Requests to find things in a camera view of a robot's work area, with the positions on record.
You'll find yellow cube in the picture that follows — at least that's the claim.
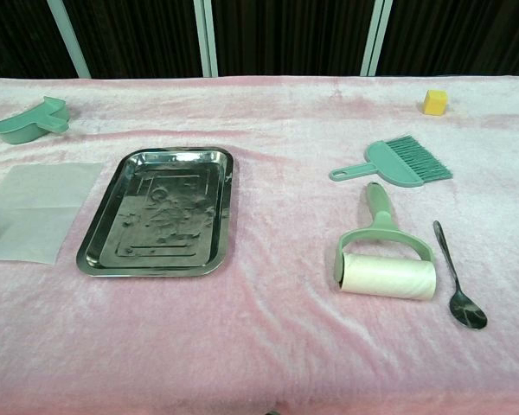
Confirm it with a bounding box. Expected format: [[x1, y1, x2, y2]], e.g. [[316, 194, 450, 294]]
[[422, 89, 449, 117]]

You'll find green hand brush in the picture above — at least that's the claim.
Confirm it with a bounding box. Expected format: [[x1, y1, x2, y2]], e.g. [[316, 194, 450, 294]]
[[328, 134, 454, 188]]

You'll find green lint roller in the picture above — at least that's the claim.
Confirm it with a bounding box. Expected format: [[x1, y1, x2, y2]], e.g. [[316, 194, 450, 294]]
[[333, 181, 438, 302]]

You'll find white paper sheet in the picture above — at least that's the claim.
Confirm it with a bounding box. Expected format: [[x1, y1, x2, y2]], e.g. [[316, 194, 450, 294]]
[[0, 162, 105, 267]]

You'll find stainless steel tray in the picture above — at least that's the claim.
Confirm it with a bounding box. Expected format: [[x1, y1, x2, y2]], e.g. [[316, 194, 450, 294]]
[[75, 145, 235, 278]]

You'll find pink plush table cloth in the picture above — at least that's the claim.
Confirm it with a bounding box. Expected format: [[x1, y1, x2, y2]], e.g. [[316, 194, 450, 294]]
[[0, 75, 519, 415]]

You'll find white metal frame post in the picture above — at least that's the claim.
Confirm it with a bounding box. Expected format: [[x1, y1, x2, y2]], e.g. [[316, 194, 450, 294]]
[[193, 0, 220, 78], [360, 0, 394, 78], [46, 0, 91, 79]]

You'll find green plastic dustpan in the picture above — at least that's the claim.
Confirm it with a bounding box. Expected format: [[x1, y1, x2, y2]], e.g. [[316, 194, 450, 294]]
[[0, 95, 72, 146]]

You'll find black pleated curtain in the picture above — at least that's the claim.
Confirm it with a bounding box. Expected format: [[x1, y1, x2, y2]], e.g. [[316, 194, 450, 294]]
[[0, 0, 519, 80]]

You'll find dark metal spoon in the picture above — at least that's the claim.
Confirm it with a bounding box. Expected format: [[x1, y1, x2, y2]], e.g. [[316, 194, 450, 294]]
[[432, 220, 489, 330]]

